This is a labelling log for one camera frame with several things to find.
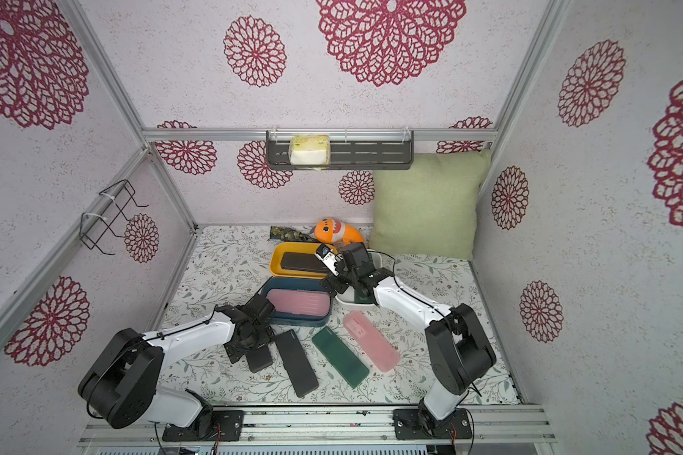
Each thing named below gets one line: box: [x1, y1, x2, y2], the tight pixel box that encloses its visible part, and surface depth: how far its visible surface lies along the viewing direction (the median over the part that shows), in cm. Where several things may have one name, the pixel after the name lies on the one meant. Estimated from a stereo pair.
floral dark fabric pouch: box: [269, 225, 315, 243], surface depth 115 cm
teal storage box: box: [259, 276, 334, 328], surface depth 96 cm
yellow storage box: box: [269, 241, 338, 278], surface depth 108 cm
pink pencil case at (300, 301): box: [265, 288, 332, 317], surface depth 97 cm
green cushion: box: [369, 149, 492, 260], surface depth 100 cm
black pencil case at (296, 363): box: [274, 328, 319, 399], surface depth 85 cm
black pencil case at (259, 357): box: [244, 343, 274, 374], surface depth 85 cm
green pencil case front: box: [312, 326, 370, 389], surface depth 87 cm
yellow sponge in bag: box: [289, 133, 331, 170], surface depth 92 cm
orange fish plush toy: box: [309, 218, 365, 246], surface depth 112 cm
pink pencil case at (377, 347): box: [343, 310, 401, 373], surface depth 91 cm
